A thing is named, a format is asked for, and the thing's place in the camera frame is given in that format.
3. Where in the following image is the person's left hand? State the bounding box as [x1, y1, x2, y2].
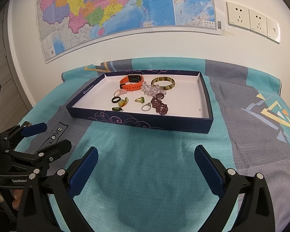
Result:
[0, 189, 25, 210]

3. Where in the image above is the colourful wall map poster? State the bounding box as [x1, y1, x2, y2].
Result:
[36, 0, 224, 64]

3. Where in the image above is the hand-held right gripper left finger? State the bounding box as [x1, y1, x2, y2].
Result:
[16, 146, 99, 232]

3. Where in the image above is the clear crystal bead bracelet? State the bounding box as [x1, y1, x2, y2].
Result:
[141, 82, 163, 96]

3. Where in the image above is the teal and grey printed blanket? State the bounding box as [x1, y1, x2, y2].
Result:
[13, 57, 290, 232]

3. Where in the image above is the grey cabinet door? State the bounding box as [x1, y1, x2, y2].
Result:
[0, 12, 33, 113]

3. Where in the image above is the navy cardboard box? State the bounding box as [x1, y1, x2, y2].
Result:
[66, 69, 213, 134]

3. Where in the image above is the green mottled bangle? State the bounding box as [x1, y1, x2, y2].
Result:
[151, 77, 176, 91]

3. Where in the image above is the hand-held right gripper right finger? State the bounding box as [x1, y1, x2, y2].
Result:
[194, 145, 275, 232]

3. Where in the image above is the orange smart watch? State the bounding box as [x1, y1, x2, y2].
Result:
[119, 74, 144, 92]

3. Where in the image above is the purple bead bracelet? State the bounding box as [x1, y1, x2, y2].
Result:
[150, 92, 170, 114]

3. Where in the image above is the white wall socket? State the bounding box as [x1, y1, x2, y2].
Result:
[248, 8, 269, 38]
[226, 1, 250, 31]

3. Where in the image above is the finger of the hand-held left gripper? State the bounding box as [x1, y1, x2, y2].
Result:
[5, 139, 72, 172]
[0, 121, 47, 155]

